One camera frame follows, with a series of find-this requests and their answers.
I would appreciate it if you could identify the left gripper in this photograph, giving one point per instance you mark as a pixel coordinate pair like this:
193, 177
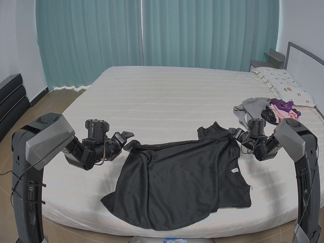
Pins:
114, 145

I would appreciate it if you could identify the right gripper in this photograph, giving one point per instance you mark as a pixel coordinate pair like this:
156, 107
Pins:
240, 135

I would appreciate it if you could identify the black T-shirt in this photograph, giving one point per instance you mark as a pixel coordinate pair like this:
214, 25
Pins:
177, 181

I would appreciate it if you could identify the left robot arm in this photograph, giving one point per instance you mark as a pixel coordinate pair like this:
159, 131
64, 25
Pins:
43, 140

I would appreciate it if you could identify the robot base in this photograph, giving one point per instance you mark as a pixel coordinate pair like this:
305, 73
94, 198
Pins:
151, 240

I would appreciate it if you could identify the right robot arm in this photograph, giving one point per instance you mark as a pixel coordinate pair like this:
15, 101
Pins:
291, 140

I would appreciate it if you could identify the pile of clothes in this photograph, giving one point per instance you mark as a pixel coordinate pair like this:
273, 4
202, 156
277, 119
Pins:
283, 113

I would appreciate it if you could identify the bed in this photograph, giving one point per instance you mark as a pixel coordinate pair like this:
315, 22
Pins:
164, 97

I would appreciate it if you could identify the grey garment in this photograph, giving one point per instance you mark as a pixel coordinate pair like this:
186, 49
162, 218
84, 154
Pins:
253, 107

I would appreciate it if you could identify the white printed pillow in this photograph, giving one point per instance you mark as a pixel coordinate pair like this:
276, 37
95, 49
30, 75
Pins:
283, 85

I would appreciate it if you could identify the grey bedside table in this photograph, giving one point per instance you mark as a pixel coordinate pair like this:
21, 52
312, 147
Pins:
274, 57

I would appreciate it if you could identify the blue-green curtain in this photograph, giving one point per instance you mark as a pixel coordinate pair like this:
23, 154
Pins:
207, 26
88, 34

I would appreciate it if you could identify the black chest of drawers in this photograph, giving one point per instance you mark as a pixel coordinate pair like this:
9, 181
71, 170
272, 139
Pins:
12, 97

